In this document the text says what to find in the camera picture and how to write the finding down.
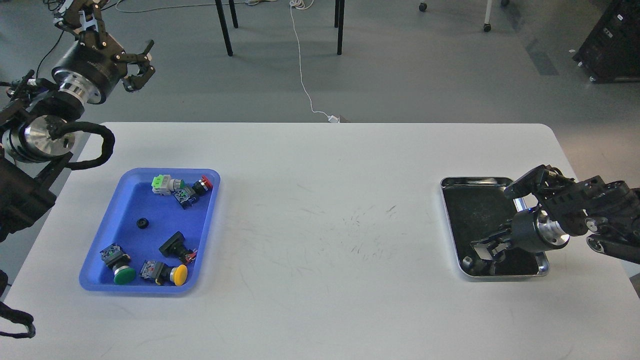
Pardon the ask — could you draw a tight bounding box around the black switch with wires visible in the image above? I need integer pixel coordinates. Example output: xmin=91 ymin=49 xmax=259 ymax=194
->
xmin=158 ymin=231 xmax=197 ymax=265

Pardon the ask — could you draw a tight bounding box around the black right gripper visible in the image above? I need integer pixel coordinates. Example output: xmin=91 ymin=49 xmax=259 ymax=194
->
xmin=470 ymin=210 xmax=548 ymax=276

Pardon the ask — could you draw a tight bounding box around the black table leg rear left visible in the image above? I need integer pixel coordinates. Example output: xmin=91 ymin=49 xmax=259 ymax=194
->
xmin=228 ymin=0 xmax=239 ymax=28

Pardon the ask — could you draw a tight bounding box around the white power adapter plug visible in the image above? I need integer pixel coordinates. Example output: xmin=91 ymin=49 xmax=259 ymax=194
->
xmin=327 ymin=115 xmax=341 ymax=124

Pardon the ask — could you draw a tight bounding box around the yellow push button switch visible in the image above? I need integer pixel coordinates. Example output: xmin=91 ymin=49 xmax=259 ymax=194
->
xmin=138 ymin=260 xmax=188 ymax=287

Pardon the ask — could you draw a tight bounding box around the black table leg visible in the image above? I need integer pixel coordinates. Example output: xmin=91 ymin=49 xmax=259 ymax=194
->
xmin=214 ymin=0 xmax=234 ymax=57
xmin=228 ymin=0 xmax=239 ymax=28
xmin=336 ymin=0 xmax=345 ymax=56
xmin=333 ymin=0 xmax=340 ymax=28

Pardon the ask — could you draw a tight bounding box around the white chair leg with caster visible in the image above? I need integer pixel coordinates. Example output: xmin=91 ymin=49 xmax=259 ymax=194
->
xmin=483 ymin=0 xmax=494 ymax=33

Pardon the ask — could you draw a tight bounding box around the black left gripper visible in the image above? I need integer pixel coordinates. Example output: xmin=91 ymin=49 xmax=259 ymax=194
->
xmin=51 ymin=0 xmax=156 ymax=105

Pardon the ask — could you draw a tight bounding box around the white floor cable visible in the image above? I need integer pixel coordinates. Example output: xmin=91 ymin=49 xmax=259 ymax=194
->
xmin=114 ymin=0 xmax=331 ymax=121

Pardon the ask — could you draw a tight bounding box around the green white terminal switch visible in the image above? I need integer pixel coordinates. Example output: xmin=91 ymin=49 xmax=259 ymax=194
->
xmin=151 ymin=174 xmax=185 ymax=196

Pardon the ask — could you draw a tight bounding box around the black table leg rear right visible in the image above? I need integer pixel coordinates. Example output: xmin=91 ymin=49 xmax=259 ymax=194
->
xmin=333 ymin=0 xmax=340 ymax=28

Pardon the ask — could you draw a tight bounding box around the black blue contact block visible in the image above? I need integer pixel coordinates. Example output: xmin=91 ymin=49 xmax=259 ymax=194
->
xmin=173 ymin=187 xmax=200 ymax=210

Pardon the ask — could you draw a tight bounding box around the shiny metal tray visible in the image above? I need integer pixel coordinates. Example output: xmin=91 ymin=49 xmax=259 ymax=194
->
xmin=439 ymin=177 xmax=550 ymax=281

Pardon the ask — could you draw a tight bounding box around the green mushroom push button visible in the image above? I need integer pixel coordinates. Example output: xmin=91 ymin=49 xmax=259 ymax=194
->
xmin=99 ymin=243 xmax=137 ymax=285

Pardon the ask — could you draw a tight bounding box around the blue plastic tray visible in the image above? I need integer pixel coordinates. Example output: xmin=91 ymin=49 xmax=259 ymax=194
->
xmin=78 ymin=167 xmax=221 ymax=294

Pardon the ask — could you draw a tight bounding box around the black equipment case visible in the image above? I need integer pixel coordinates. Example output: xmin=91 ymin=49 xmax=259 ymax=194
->
xmin=573 ymin=0 xmax=640 ymax=84

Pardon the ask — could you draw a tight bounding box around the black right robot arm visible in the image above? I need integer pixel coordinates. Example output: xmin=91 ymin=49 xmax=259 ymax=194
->
xmin=471 ymin=164 xmax=640 ymax=264

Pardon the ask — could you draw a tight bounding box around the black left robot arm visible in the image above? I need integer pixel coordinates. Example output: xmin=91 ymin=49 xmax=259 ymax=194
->
xmin=1 ymin=0 xmax=157 ymax=241

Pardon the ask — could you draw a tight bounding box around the red push button switch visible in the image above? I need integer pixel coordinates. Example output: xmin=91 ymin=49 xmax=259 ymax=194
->
xmin=191 ymin=175 xmax=214 ymax=197

